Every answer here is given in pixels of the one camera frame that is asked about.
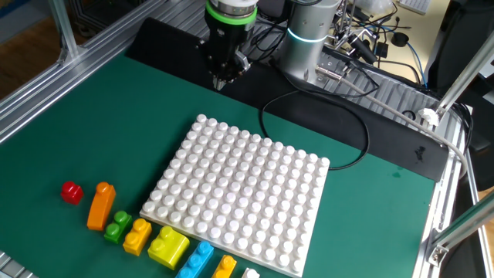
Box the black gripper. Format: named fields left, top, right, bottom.
left=202, top=17, right=255, bottom=92

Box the orange curved block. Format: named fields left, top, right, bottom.
left=86, top=181, right=117, bottom=232

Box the small red block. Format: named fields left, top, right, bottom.
left=60, top=181, right=85, bottom=206

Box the white studded baseplate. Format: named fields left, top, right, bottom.
left=139, top=113, right=331, bottom=278

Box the green table mat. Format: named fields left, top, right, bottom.
left=0, top=52, right=437, bottom=278

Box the black base mat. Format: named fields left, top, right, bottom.
left=125, top=17, right=451, bottom=182

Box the black round puck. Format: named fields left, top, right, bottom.
left=390, top=32, right=410, bottom=48

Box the lime yellow sloped block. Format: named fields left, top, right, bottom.
left=147, top=225, right=191, bottom=271

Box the orange-yellow two-stud block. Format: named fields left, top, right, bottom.
left=122, top=218, right=153, bottom=257

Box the green two-stud block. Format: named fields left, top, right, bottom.
left=103, top=210, right=134, bottom=245

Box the blue three-stud block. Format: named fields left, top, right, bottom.
left=175, top=240, right=215, bottom=278

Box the aluminium slotted table deck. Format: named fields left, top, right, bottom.
left=0, top=0, right=494, bottom=278

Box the orange-yellow four-stud block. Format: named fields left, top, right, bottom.
left=211, top=254, right=238, bottom=278

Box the white crumpled tape wad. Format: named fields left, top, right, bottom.
left=418, top=107, right=441, bottom=127

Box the black office chair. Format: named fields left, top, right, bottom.
left=426, top=0, right=494, bottom=190

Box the black cylindrical camera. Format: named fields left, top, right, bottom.
left=345, top=32, right=378, bottom=66

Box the black cable on table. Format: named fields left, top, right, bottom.
left=261, top=89, right=371, bottom=171

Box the aluminium frame post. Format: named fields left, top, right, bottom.
left=48, top=0, right=80, bottom=63
left=428, top=200, right=494, bottom=267
left=435, top=30, right=494, bottom=117

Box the grey hose with metal connector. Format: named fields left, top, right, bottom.
left=316, top=65, right=470, bottom=175

